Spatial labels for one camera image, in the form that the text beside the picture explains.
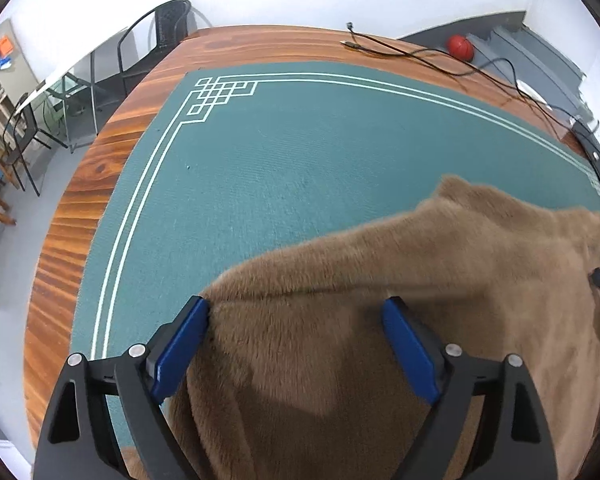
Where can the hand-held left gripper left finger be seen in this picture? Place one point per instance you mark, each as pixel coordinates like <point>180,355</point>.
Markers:
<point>180,347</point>

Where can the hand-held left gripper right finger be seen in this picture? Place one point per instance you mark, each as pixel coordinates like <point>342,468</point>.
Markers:
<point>410,350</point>

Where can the brown fleece garment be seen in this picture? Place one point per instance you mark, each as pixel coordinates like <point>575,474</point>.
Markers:
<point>305,360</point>

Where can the grey power strip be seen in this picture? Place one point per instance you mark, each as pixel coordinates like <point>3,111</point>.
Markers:
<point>592,150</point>

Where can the white power adapter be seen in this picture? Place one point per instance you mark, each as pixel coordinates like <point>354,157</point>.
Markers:
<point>530,92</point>

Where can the green table mat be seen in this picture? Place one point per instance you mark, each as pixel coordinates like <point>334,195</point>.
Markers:
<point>305,160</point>

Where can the grey stairs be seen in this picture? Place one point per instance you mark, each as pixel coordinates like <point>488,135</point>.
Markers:
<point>530,55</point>

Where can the black metal chair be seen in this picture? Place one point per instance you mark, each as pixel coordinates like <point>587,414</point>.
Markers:
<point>30,132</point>

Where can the orange basketball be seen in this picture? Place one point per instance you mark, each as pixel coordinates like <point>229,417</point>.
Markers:
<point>461,48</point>

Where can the white folding table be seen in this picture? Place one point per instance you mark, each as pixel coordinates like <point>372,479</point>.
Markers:
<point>80,67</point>

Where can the beige glass-door cabinet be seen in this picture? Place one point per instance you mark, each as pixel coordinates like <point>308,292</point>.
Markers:
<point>20,75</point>

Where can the black plastic armchair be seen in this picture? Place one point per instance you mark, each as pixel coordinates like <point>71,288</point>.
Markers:
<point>170,22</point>

